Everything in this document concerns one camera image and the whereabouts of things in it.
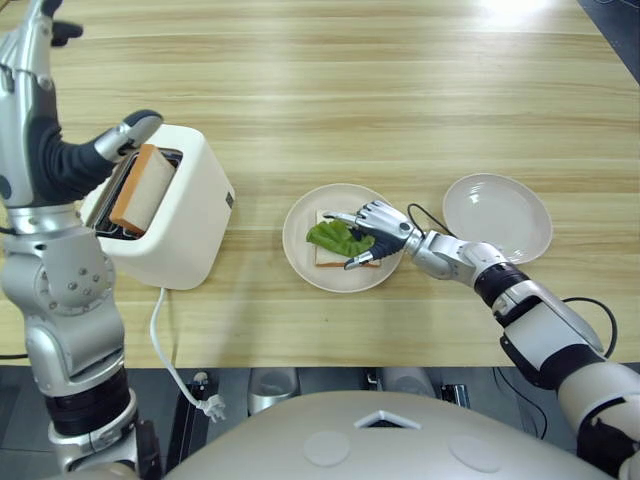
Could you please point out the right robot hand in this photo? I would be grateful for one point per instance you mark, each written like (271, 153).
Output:
(387, 227)

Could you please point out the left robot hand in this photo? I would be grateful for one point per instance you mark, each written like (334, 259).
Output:
(30, 150)

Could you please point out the green lettuce leaf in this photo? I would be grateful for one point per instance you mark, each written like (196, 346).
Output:
(332, 235)

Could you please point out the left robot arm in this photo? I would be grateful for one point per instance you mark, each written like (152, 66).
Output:
(65, 300)

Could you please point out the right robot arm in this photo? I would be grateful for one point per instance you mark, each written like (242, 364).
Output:
(540, 330)

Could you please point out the bread slice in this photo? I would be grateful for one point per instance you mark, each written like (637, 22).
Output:
(327, 256)
(145, 190)

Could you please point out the beige plate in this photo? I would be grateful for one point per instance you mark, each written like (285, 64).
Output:
(300, 250)

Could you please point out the white plate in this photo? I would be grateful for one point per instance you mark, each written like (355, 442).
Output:
(495, 215)

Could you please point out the cream toaster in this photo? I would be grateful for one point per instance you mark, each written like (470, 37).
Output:
(190, 225)

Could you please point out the robot body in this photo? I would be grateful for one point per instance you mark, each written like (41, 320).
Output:
(390, 450)

